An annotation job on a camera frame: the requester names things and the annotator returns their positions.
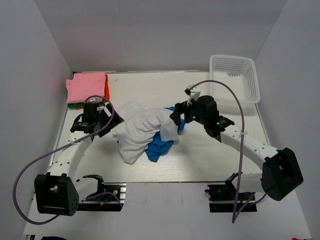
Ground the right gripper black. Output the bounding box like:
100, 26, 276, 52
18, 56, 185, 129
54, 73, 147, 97
170, 96, 208, 126

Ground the white t shirt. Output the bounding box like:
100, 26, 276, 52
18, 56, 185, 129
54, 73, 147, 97
112, 100, 164, 165

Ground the blue t shirt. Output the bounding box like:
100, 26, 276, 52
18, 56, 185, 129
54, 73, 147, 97
143, 106, 183, 163

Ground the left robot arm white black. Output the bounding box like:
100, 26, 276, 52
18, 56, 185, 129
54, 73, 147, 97
34, 102, 124, 216

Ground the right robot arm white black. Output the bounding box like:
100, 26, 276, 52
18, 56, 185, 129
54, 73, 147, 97
170, 95, 304, 201

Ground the orange folded t shirt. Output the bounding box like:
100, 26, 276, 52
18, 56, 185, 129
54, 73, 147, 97
75, 74, 110, 110

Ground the green folded t shirt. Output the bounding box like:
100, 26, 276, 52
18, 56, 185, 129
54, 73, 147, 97
67, 102, 84, 110

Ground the pink folded t shirt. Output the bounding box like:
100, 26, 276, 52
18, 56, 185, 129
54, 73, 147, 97
65, 72, 106, 104

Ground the white plastic basket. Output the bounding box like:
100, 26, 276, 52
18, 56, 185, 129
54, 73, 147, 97
209, 54, 261, 105

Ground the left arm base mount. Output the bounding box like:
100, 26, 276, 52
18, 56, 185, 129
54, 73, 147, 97
77, 182, 127, 212

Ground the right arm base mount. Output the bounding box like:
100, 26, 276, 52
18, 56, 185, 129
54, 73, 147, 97
204, 183, 257, 213

